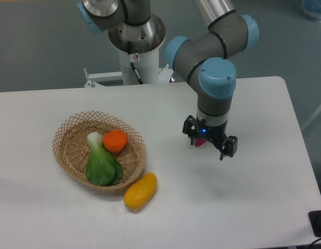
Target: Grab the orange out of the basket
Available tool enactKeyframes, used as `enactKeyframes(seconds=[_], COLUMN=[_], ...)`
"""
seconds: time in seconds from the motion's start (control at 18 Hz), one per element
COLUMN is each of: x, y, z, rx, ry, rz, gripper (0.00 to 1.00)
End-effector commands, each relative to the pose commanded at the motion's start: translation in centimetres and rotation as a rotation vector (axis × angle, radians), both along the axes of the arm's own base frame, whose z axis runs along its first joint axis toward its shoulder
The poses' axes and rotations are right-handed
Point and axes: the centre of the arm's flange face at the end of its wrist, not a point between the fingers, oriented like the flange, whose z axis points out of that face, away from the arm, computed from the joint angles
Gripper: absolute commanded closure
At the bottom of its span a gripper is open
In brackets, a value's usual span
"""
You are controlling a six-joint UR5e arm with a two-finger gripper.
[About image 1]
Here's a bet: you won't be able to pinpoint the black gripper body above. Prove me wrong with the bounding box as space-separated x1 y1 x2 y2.
195 119 228 148

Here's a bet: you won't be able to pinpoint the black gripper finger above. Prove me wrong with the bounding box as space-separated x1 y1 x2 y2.
182 115 197 145
219 136 238 161

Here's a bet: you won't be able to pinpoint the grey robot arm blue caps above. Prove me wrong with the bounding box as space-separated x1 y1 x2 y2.
77 1 259 157

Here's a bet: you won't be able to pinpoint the woven wicker basket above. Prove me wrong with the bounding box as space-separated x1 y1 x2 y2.
52 110 146 192

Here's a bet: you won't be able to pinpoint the pink object under gripper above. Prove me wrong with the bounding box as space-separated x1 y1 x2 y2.
194 138 206 147

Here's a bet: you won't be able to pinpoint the orange fruit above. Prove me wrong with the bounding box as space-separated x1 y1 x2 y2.
102 130 128 153

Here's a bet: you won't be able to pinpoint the yellow mango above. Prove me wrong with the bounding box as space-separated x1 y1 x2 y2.
124 172 157 210

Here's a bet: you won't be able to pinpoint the green bok choy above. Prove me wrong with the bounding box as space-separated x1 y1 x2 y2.
86 132 123 186

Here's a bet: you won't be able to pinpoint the black device at table edge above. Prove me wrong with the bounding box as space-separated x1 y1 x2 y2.
308 210 321 237

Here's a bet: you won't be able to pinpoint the blue plastic bag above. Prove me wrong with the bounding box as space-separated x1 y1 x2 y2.
301 0 321 23

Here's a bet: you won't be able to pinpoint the white metal frame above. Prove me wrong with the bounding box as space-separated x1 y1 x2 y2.
83 65 178 88

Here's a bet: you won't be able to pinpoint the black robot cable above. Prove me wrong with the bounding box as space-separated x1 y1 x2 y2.
127 40 144 85

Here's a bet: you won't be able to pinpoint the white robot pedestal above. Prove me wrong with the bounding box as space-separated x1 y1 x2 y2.
108 14 166 85

